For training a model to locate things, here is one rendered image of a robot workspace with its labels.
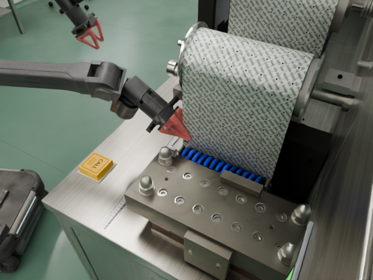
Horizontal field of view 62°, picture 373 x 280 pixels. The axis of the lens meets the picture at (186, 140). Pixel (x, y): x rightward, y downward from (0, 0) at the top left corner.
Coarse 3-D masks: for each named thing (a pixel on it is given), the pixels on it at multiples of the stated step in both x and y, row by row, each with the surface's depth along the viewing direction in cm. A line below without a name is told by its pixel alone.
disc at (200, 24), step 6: (198, 24) 64; (204, 24) 66; (192, 30) 62; (186, 36) 61; (186, 42) 62; (180, 54) 62; (180, 60) 62; (180, 66) 63; (180, 72) 64; (180, 78) 65; (180, 84) 66
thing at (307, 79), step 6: (312, 60) 56; (318, 60) 56; (312, 66) 55; (306, 72) 55; (312, 72) 55; (306, 78) 55; (306, 84) 55; (300, 90) 55; (306, 90) 55; (300, 96) 55; (300, 102) 56; (294, 108) 57; (300, 108) 57; (294, 114) 59
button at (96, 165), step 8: (96, 152) 92; (88, 160) 90; (96, 160) 90; (104, 160) 90; (112, 160) 90; (80, 168) 88; (88, 168) 88; (96, 168) 88; (104, 168) 88; (96, 176) 86
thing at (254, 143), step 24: (192, 96) 67; (192, 120) 72; (216, 120) 68; (240, 120) 65; (264, 120) 62; (192, 144) 78; (216, 144) 73; (240, 144) 69; (264, 144) 66; (264, 168) 70
